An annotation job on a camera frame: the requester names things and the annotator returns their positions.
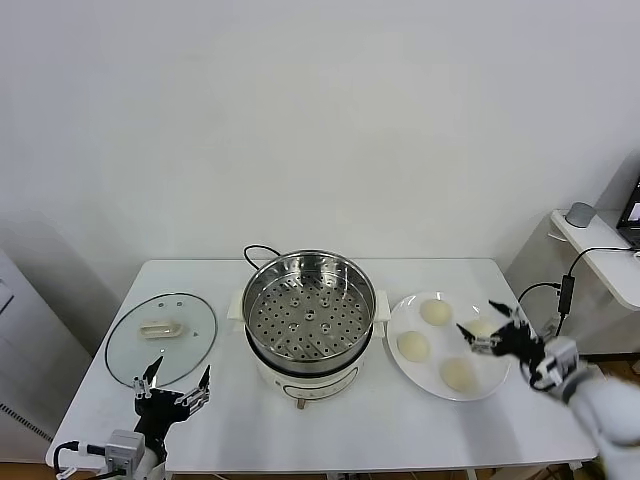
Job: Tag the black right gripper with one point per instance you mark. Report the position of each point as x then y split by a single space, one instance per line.
517 342

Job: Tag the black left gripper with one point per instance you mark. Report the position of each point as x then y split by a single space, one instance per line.
160 406

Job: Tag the white steamed baozi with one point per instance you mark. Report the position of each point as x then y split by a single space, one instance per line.
458 374
413 346
435 312
482 327

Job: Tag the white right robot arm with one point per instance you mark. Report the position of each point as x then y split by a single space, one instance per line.
610 415

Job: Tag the perforated steel steamer basket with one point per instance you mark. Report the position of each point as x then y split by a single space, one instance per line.
310 280

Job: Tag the white round plate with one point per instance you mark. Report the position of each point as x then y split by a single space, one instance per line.
435 352

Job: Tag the white side desk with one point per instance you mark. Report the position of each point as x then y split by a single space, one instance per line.
605 260

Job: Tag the white cabinet unit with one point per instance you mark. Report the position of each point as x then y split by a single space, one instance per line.
25 350

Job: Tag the black laptop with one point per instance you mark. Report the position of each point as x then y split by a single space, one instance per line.
631 210

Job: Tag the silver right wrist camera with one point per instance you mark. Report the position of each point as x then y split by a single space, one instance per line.
560 357

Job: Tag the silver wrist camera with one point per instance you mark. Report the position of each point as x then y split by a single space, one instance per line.
122 447
560 357

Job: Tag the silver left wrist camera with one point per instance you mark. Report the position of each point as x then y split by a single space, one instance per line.
122 447

